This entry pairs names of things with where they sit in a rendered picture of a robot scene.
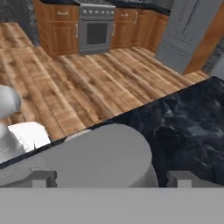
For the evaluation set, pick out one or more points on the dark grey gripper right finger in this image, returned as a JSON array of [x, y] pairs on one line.
[[182, 178]]

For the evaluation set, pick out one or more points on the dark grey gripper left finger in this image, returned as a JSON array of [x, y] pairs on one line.
[[43, 178]]

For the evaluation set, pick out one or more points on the brown wooden side panel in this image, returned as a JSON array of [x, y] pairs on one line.
[[205, 43]]

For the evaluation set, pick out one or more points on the grey fridge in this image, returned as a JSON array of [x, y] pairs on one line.
[[182, 32]]

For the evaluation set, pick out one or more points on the brown wooden cupboard run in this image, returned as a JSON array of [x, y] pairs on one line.
[[59, 29], [137, 27]]

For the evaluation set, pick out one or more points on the grey oven with hob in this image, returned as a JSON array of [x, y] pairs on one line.
[[96, 32]]

